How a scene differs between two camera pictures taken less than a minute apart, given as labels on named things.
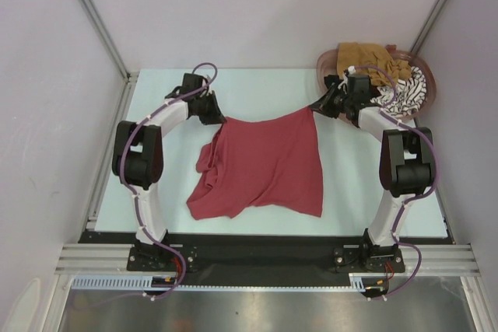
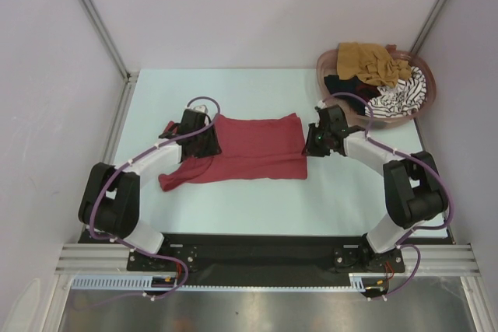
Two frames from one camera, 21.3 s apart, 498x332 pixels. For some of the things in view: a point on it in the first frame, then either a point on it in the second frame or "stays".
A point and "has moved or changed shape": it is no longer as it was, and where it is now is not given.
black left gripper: (215, 117) → (213, 147)
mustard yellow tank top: (353, 54) stays
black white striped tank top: (411, 95) stays
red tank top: (273, 162) has moved or changed shape
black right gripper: (324, 103) → (310, 148)
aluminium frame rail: (97, 259) stays
